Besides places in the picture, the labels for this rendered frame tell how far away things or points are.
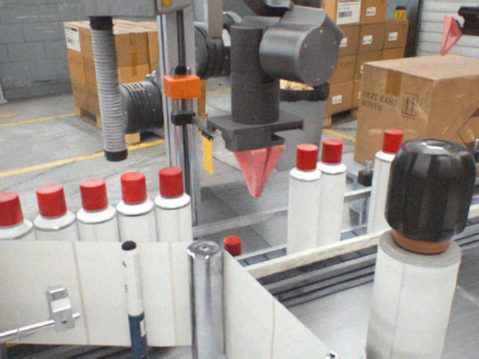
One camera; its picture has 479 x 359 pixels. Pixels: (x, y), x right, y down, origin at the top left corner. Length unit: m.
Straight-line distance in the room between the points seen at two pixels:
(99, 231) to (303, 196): 0.32
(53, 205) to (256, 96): 0.29
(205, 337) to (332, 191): 0.35
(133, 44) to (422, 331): 3.72
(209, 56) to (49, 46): 5.00
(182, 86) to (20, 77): 5.53
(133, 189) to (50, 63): 5.64
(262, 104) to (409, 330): 0.29
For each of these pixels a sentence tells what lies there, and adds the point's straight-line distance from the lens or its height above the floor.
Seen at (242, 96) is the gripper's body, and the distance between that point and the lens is 0.55.
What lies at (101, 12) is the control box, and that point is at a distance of 0.65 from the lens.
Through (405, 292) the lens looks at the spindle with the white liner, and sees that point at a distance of 0.56.
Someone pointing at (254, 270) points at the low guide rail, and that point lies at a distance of 0.77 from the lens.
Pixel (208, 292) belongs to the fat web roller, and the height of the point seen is 1.02.
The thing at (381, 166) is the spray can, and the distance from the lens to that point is 0.88.
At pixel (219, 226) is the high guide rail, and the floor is 0.96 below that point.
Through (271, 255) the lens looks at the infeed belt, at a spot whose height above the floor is 0.88.
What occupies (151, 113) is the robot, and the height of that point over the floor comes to 0.88.
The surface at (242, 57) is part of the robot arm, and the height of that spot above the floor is 1.25.
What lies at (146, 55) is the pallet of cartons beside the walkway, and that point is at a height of 0.71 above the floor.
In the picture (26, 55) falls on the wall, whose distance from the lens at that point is 6.20.
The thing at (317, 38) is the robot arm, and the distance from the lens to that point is 0.49.
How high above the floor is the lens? 1.34
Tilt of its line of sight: 24 degrees down
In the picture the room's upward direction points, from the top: straight up
